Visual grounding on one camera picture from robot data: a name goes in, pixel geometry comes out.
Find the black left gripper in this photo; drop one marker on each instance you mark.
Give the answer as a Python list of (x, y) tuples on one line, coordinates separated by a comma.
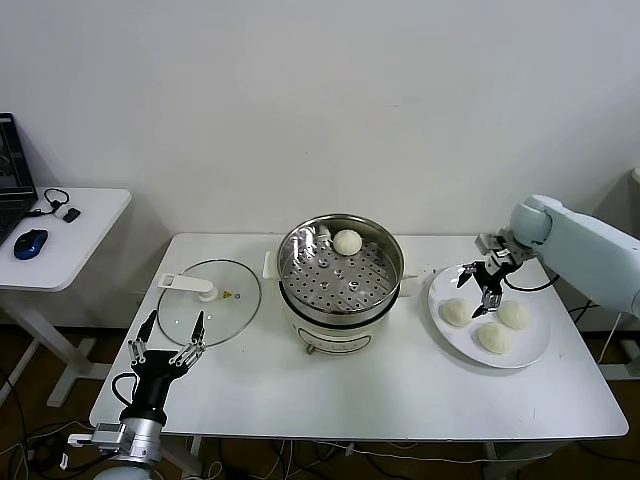
[(152, 380)]

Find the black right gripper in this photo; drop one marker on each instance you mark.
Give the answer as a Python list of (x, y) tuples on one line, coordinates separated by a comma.
[(490, 277)]

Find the white steamed baozi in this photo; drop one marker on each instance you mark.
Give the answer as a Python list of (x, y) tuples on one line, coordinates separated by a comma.
[(347, 242), (515, 315), (495, 338), (455, 312)]

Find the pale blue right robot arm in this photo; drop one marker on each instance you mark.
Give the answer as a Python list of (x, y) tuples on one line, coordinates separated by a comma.
[(590, 250)]

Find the perforated steel steamer basket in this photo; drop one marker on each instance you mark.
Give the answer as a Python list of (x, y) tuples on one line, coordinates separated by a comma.
[(345, 280)]

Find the round white plate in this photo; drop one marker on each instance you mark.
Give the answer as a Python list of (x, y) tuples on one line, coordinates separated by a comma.
[(532, 345)]

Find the white side table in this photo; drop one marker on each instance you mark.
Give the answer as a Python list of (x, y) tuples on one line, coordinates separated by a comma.
[(85, 240)]

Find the small white device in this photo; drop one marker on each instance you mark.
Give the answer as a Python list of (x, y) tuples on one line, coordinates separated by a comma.
[(60, 211)]

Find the blue computer mouse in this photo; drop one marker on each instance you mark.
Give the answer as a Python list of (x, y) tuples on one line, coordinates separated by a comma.
[(31, 243)]

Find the black laptop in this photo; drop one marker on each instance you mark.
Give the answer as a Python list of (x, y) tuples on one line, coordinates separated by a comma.
[(12, 200)]

